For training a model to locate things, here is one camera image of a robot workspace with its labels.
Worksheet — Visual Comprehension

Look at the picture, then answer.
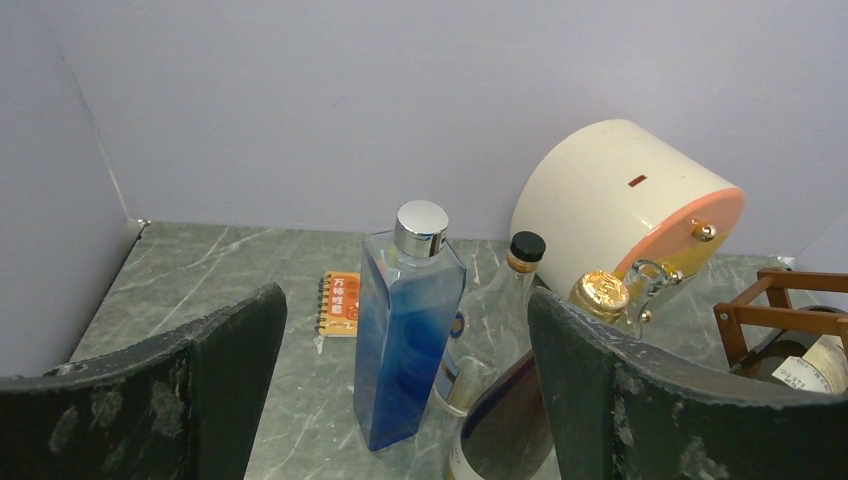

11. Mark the blue square glass bottle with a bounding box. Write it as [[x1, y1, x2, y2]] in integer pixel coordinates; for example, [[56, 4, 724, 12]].
[[353, 200, 466, 451]]

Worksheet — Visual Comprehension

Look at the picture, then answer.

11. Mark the orange card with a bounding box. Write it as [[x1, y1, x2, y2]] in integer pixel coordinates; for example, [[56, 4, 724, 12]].
[[315, 271, 360, 337]]

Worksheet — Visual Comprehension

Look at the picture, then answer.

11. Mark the clear glass bottle black cap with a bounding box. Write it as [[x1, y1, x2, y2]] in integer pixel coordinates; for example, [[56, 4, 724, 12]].
[[433, 231, 546, 417]]

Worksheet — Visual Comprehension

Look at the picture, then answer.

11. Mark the dark green wine bottle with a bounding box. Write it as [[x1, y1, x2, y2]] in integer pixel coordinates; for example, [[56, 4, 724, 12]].
[[729, 305, 847, 395]]

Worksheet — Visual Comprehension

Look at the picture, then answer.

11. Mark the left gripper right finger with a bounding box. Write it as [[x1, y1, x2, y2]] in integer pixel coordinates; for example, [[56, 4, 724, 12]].
[[528, 288, 847, 479]]

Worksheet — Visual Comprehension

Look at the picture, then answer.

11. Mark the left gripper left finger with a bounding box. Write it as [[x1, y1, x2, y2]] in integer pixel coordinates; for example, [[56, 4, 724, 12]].
[[1, 283, 287, 479]]

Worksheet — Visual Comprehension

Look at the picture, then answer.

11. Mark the gold foil top bottle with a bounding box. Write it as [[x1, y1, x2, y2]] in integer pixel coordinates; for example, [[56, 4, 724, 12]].
[[445, 268, 631, 480]]

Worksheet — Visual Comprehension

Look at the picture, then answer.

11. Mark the cream round drawer cabinet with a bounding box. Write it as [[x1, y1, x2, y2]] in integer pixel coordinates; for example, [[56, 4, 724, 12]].
[[510, 119, 745, 295]]

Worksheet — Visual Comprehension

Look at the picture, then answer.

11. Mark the brown wooden wine rack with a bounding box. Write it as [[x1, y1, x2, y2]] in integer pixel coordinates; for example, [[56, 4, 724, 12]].
[[713, 268, 847, 366]]

